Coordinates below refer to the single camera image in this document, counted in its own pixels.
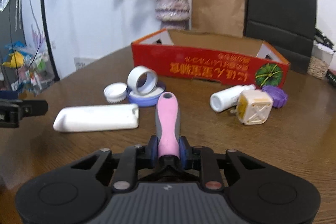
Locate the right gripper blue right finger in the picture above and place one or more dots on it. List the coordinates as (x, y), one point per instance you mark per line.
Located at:
(216, 171)

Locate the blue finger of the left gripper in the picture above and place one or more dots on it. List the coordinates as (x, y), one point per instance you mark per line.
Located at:
(8, 95)
(32, 108)

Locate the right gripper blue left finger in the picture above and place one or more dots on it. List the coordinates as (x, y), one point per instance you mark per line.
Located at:
(120, 170)

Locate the pink pet grooming brush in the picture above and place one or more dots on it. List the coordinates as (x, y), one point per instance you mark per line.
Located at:
(167, 122)

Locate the white remote control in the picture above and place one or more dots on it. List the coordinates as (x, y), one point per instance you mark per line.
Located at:
(97, 118)

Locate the white spray bottle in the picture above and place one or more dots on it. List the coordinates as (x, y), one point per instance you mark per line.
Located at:
(228, 98)

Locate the white tape roll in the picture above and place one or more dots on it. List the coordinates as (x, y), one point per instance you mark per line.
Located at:
(142, 80)

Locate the small white jar lid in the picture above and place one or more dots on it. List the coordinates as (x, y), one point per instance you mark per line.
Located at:
(116, 92)

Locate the white cube charger plug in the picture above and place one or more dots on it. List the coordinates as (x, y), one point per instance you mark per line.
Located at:
(253, 107)

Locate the purple toothed plastic lid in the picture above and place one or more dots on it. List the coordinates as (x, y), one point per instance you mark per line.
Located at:
(279, 97)

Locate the red cardboard box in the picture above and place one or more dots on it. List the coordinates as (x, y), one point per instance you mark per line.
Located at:
(225, 59)

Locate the pink marbled ceramic vase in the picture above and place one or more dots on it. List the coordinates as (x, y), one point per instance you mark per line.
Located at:
(172, 10)

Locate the brown paper bag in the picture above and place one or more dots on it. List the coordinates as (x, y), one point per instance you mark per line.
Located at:
(218, 16)

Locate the dark red small box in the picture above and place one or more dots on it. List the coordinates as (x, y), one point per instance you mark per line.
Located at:
(331, 77)

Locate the clear seed container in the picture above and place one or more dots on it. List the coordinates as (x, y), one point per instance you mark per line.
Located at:
(321, 56)

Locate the black paper bag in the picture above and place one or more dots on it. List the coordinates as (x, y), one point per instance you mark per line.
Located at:
(287, 25)

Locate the wire storage rack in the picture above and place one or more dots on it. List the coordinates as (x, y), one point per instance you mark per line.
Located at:
(25, 71)

